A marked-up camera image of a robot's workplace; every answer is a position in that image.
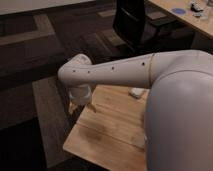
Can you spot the black office chair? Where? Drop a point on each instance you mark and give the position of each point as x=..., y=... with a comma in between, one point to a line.
x=136, y=26

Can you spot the small dark gadget on desk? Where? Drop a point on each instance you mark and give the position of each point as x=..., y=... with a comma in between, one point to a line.
x=195, y=7

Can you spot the light wooden background desk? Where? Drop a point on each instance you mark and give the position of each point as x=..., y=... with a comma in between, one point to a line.
x=203, y=26

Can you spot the small white box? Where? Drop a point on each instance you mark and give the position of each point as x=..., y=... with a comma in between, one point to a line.
x=136, y=92

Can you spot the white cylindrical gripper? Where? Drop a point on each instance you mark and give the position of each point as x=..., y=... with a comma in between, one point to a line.
x=80, y=95

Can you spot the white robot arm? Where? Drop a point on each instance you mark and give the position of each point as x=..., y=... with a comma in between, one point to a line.
x=179, y=108

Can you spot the blue round disc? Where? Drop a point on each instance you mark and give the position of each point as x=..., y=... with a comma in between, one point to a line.
x=178, y=11

